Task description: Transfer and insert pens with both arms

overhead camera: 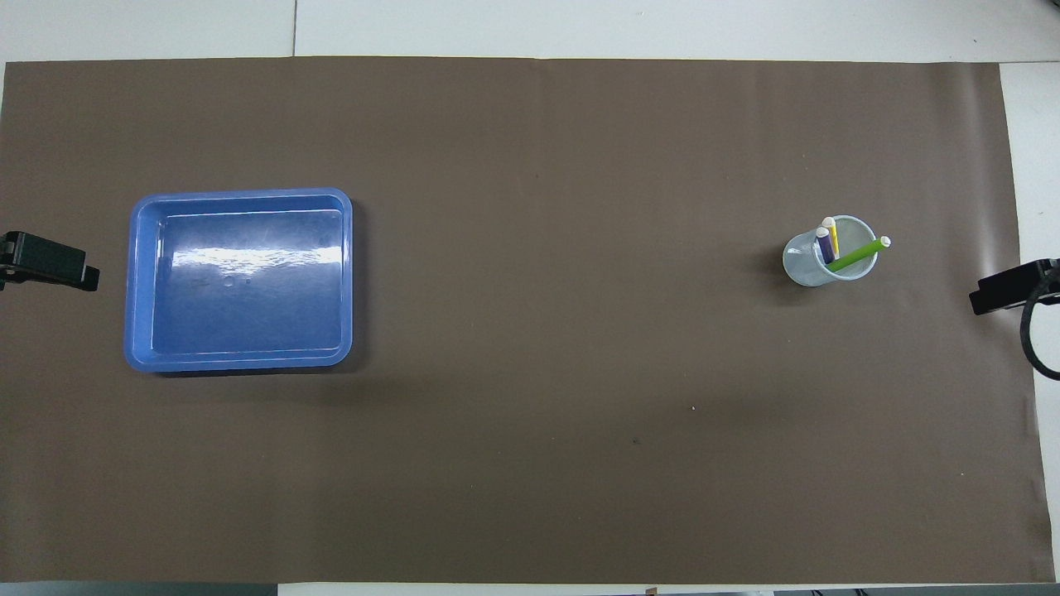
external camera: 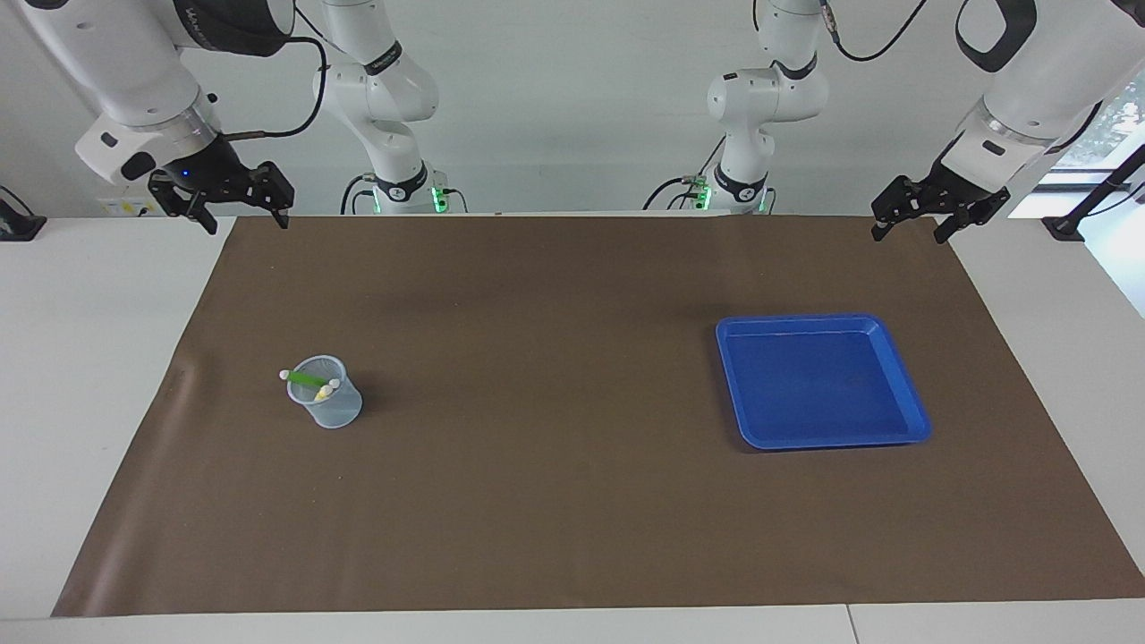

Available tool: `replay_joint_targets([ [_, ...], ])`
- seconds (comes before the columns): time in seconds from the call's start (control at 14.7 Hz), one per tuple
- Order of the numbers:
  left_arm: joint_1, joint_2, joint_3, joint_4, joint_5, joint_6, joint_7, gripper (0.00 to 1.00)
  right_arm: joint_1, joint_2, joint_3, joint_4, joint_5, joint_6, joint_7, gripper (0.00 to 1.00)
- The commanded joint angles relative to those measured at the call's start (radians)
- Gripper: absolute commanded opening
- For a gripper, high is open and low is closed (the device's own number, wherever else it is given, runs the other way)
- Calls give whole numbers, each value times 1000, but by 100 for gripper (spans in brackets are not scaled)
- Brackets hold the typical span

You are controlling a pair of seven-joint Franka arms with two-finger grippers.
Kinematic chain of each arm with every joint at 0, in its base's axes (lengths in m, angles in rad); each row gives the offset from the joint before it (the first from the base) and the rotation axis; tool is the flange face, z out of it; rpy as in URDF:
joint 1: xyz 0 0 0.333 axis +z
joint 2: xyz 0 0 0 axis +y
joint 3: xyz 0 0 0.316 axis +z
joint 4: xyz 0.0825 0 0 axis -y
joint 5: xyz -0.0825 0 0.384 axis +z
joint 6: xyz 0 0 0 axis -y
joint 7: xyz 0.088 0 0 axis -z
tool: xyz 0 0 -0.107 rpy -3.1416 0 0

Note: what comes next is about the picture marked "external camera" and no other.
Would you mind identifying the black camera stand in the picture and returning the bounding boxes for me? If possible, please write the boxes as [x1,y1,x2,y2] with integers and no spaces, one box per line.
[1041,142,1145,243]

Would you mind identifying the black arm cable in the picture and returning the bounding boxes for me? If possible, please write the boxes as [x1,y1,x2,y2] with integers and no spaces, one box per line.
[818,0,933,64]
[215,34,328,141]

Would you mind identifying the white wall power strip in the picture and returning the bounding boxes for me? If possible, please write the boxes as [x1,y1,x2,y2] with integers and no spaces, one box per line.
[97,174,186,218]

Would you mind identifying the bright window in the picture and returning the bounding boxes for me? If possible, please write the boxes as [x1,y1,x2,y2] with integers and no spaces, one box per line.
[1008,70,1145,320]

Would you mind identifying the blue plastic tray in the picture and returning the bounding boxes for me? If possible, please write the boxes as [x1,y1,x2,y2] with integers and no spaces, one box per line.
[715,313,934,451]

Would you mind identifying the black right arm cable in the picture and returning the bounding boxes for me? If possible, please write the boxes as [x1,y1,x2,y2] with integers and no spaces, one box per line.
[215,34,328,141]

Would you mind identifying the black table clamp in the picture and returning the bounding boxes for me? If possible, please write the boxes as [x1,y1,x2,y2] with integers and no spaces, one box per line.
[0,185,48,243]

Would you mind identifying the black base cable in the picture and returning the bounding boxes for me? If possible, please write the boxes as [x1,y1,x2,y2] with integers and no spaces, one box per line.
[642,134,727,213]
[339,173,470,216]

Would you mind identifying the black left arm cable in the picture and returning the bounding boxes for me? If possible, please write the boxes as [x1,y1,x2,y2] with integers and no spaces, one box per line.
[818,0,933,64]

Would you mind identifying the brown table mat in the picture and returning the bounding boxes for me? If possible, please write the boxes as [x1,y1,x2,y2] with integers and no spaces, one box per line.
[51,213,1145,618]

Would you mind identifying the translucent plastic cup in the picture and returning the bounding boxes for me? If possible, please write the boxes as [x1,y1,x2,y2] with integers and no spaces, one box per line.
[285,354,364,431]

